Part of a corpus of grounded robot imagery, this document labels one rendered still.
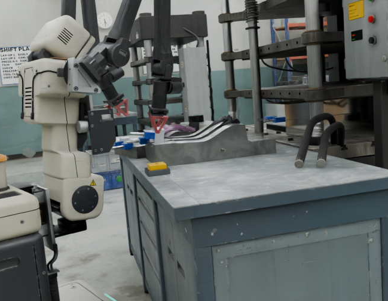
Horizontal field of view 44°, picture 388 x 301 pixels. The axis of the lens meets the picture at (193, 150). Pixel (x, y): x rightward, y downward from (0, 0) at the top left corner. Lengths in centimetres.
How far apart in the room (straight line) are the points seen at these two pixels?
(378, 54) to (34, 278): 147
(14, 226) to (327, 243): 93
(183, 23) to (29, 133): 381
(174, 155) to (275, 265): 67
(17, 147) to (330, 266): 800
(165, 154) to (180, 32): 484
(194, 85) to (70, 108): 460
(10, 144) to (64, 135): 735
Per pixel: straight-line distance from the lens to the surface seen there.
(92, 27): 216
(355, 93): 238
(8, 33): 916
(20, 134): 912
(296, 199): 137
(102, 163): 542
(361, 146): 230
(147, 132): 191
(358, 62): 213
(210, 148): 191
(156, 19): 185
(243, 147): 196
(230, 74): 328
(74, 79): 163
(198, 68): 635
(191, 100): 631
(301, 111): 266
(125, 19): 173
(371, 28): 206
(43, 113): 177
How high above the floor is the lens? 112
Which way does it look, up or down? 8 degrees down
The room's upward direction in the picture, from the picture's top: 5 degrees counter-clockwise
